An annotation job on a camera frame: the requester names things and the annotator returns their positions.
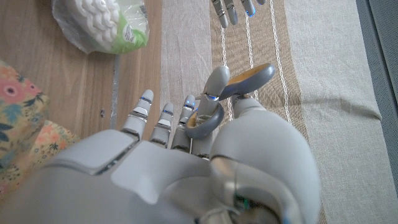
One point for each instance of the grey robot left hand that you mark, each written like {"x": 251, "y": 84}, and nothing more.
{"x": 231, "y": 9}

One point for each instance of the beige striped curtain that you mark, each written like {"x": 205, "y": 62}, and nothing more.
{"x": 326, "y": 93}

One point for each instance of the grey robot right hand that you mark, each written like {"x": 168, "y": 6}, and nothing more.
{"x": 174, "y": 174}

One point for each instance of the bag of white candies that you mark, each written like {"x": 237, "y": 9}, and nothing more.
{"x": 99, "y": 25}

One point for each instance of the floral patterned cloth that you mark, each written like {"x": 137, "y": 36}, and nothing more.
{"x": 21, "y": 124}

